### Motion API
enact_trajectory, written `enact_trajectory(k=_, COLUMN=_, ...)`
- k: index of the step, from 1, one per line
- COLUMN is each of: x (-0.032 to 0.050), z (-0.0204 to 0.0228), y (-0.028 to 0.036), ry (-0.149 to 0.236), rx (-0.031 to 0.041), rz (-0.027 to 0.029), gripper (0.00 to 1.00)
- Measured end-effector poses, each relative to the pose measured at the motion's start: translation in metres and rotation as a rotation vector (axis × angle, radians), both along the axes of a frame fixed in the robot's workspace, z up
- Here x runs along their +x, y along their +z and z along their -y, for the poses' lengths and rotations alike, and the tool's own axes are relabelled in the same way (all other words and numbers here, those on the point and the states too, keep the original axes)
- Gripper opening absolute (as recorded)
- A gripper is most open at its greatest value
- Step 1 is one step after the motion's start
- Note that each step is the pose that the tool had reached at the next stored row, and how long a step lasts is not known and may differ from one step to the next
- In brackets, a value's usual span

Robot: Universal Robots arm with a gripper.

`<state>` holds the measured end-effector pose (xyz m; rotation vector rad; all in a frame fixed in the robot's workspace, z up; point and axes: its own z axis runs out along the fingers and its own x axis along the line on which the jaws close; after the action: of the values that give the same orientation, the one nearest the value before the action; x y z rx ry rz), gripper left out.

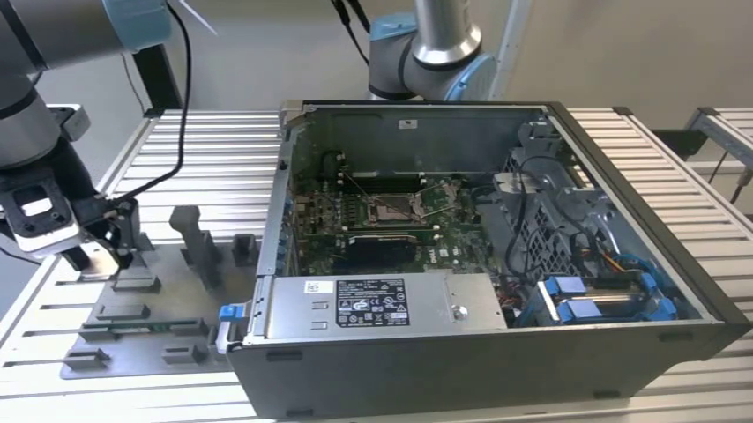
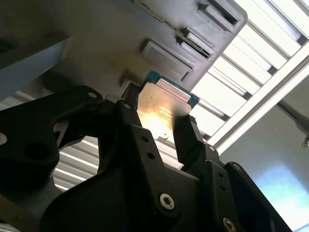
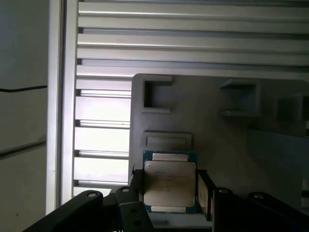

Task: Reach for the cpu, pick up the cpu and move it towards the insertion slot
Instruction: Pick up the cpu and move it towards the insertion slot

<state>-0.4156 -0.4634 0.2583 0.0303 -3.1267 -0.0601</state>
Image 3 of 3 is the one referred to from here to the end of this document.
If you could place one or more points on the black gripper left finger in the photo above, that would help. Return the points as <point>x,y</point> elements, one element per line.
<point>79,205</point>

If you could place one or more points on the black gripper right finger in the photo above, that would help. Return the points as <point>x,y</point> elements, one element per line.
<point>229,212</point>

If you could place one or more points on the silver CPU with green edge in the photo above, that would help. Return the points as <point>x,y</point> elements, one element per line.
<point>169,181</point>

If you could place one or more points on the gray parts rack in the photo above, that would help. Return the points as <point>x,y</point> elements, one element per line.
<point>217,145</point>

